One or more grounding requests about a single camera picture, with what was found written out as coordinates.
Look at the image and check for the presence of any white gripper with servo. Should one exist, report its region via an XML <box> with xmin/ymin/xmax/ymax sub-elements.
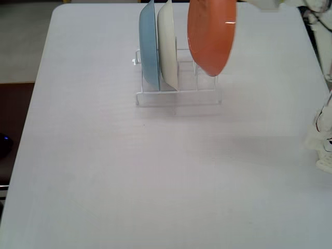
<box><xmin>245</xmin><ymin>0</ymin><xmax>287</xmax><ymax>12</ymax></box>

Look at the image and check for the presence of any orange plate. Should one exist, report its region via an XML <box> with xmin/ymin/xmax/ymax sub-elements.
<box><xmin>187</xmin><ymin>0</ymin><xmax>237</xmax><ymax>77</ymax></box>

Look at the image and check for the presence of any white plate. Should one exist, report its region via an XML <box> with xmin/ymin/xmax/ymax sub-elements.
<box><xmin>157</xmin><ymin>0</ymin><xmax>179</xmax><ymax>91</ymax></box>

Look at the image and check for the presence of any blue plate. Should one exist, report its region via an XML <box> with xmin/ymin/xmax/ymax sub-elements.
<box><xmin>139</xmin><ymin>0</ymin><xmax>160</xmax><ymax>91</ymax></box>

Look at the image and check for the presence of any dark brown wooden furniture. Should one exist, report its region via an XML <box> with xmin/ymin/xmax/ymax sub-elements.
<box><xmin>0</xmin><ymin>82</ymin><xmax>36</xmax><ymax>186</ymax></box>

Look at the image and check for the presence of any black computer mouse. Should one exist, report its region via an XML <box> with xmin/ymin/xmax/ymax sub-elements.
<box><xmin>0</xmin><ymin>132</ymin><xmax>14</xmax><ymax>159</ymax></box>

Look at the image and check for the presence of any white wire plate rack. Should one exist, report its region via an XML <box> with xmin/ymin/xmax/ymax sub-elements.
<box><xmin>131</xmin><ymin>48</ymin><xmax>223</xmax><ymax>107</ymax></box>

